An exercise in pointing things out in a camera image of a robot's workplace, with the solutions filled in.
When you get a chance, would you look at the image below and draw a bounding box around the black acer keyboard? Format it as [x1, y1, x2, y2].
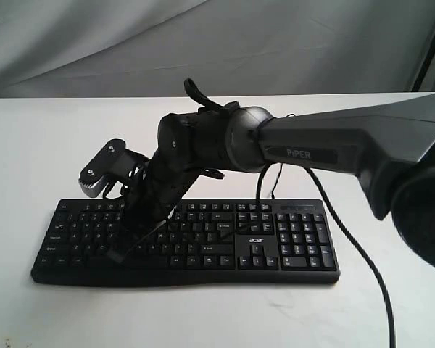
[31, 199, 340, 287]

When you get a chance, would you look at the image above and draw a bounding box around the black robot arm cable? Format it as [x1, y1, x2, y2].
[183, 78, 398, 348]

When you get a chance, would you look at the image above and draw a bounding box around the grey backdrop cloth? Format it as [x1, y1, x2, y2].
[0, 1, 435, 98]

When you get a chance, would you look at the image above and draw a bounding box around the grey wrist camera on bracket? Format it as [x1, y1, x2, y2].
[78, 138, 149, 199]

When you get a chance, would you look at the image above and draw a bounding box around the black stand pole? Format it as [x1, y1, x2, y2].
[410, 32, 435, 92]

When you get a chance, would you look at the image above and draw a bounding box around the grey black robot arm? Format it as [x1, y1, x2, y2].
[122, 89, 435, 267]

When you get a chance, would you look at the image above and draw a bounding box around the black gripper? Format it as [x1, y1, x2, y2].
[107, 152, 203, 263]

